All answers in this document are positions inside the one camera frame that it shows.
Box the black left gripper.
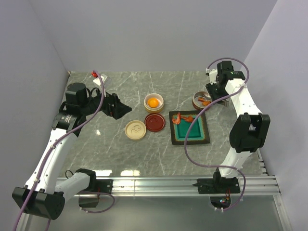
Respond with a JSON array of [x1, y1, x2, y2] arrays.
[[81, 85, 132, 119]]

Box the orange egg tart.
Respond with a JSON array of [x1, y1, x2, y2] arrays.
[[147, 98, 159, 108]]

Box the red toy shrimp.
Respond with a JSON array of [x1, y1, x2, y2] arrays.
[[172, 112, 181, 125]]

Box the metal food tongs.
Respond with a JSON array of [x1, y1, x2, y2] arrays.
[[218, 99, 232, 107]]

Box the orange chicken drumstick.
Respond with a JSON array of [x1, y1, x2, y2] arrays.
[[198, 97, 211, 106]]

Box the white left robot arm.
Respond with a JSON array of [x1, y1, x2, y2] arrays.
[[12, 83, 132, 220]]

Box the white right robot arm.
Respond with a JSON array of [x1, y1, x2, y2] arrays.
[[206, 58, 270, 193]]

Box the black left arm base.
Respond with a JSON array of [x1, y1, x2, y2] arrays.
[[75, 168, 113, 194]]

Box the dark red steel-lined container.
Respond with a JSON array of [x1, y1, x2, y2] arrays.
[[192, 91, 212, 110]]

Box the cream round lid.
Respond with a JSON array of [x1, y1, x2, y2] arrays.
[[125, 120, 147, 141]]

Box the cream round container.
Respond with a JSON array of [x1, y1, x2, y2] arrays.
[[144, 93, 164, 113]]

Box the dark red round lid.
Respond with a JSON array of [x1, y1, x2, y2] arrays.
[[144, 113, 166, 132]]

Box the square teal ceramic plate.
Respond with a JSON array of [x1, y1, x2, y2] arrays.
[[168, 110, 211, 146]]

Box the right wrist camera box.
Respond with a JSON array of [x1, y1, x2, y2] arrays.
[[205, 68, 218, 85]]

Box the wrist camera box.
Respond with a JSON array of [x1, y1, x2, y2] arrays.
[[92, 74, 112, 88], [205, 68, 218, 85]]

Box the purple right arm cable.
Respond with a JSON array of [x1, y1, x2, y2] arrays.
[[184, 57, 250, 214]]

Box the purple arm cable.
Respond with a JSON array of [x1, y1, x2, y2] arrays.
[[184, 57, 250, 214], [12, 69, 116, 231]]

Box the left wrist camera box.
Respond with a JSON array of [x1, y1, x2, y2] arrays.
[[92, 74, 112, 88]]

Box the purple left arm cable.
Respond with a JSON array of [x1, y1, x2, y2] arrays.
[[12, 69, 116, 231]]

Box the aluminium mounting rail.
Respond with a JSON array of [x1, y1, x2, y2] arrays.
[[97, 176, 281, 197]]

